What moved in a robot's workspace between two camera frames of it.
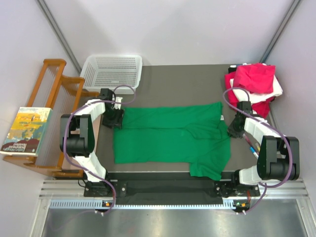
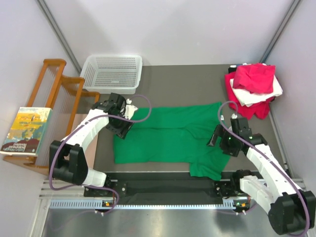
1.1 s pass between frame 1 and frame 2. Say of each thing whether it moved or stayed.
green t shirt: stayed
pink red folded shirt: stayed
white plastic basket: stayed
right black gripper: moved
